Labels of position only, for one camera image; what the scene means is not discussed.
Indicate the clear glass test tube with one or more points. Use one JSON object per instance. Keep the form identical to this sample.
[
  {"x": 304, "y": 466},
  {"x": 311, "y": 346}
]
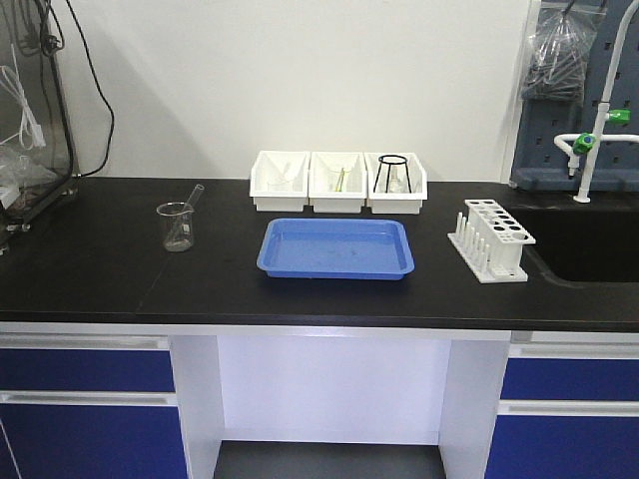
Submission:
[{"x": 195, "y": 194}]

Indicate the white test tube rack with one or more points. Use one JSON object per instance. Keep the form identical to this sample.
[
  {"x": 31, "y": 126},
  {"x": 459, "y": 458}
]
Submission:
[{"x": 491, "y": 240}]

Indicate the blue-grey pegboard drying rack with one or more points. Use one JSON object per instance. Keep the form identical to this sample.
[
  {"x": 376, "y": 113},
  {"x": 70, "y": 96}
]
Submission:
[{"x": 539, "y": 165}]

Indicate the plastic bag of tubes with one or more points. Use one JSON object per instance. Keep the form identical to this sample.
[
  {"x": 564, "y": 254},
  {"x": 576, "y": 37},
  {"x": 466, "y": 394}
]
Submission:
[{"x": 559, "y": 51}]

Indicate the blue plastic tray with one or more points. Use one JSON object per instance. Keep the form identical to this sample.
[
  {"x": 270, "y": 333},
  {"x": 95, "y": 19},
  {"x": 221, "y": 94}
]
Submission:
[{"x": 336, "y": 249}]

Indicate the middle white storage bin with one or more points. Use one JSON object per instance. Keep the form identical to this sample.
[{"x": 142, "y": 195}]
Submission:
[{"x": 324, "y": 201}]

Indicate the white storage bin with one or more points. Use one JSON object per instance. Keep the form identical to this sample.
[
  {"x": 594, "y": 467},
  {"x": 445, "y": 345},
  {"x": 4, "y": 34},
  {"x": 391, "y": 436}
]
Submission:
[
  {"x": 267, "y": 166},
  {"x": 408, "y": 203},
  {"x": 324, "y": 201}
]

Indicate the yellow plastic spatula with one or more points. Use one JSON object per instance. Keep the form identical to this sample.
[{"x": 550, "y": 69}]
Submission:
[{"x": 339, "y": 182}]

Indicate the clear beaker in middle bin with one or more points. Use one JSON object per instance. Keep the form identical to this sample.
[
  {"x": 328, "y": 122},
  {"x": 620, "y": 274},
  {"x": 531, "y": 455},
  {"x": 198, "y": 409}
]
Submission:
[{"x": 332, "y": 179}]

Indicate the glassware in left bin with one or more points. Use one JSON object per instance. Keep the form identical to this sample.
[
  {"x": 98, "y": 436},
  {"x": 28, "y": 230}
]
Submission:
[{"x": 283, "y": 181}]

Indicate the left white storage bin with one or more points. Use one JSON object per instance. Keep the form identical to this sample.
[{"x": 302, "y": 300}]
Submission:
[{"x": 267, "y": 166}]

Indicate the glass flask in right bin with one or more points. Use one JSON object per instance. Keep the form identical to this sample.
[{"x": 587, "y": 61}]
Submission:
[{"x": 394, "y": 183}]

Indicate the right white storage bin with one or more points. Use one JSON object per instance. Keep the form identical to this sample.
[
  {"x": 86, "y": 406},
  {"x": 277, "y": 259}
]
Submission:
[{"x": 408, "y": 203}]

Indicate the black metal tripod stand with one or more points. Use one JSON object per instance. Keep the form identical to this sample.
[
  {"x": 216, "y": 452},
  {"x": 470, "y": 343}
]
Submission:
[{"x": 391, "y": 161}]

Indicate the clear glass beaker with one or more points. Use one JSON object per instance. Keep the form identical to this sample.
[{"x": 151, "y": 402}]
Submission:
[{"x": 176, "y": 226}]

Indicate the black sink basin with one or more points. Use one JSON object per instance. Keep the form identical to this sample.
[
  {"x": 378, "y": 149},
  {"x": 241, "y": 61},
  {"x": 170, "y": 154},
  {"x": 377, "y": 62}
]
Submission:
[{"x": 584, "y": 244}]

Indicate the white lab faucet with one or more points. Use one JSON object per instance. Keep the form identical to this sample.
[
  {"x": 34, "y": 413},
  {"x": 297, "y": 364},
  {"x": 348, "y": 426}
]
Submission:
[{"x": 588, "y": 144}]

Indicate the blue left cabinet drawers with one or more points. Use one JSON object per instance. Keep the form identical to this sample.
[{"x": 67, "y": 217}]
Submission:
[{"x": 89, "y": 407}]

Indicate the blue cabinet drawers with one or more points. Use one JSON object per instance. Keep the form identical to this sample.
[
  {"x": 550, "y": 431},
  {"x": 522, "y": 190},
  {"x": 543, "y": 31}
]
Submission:
[
  {"x": 89, "y": 407},
  {"x": 567, "y": 411}
]

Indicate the blue right cabinet drawers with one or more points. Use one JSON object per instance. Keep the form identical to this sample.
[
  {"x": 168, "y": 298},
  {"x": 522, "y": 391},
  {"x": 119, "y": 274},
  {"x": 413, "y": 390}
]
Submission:
[{"x": 567, "y": 411}]

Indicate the glass enclosure with frame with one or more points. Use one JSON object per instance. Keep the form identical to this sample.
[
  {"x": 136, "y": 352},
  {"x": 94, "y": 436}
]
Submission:
[{"x": 38, "y": 161}]

